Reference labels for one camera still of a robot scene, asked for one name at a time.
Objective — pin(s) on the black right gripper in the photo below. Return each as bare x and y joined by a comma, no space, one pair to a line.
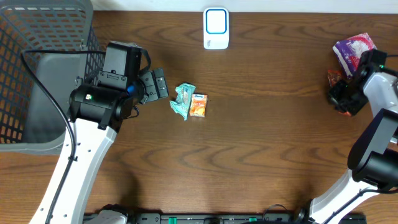
334,99

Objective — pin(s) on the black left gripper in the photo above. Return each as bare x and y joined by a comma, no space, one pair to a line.
158,86

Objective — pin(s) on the orange-red snack bar wrapper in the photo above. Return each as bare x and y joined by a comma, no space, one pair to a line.
334,77

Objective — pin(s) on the teal wet wipes packet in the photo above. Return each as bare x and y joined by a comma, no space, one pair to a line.
181,105

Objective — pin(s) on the purple snack packet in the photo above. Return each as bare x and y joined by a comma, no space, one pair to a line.
349,51

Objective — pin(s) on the orange tissue packet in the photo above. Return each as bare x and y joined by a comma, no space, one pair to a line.
198,105

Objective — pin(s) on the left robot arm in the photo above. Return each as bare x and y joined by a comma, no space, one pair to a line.
96,112

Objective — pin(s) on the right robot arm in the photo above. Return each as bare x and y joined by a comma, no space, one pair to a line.
372,166

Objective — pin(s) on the white barcode scanner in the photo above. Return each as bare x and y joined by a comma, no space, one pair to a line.
215,28

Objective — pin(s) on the grey plastic mesh basket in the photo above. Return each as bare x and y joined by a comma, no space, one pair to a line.
48,49

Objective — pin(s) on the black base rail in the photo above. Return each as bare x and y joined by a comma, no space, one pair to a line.
108,216

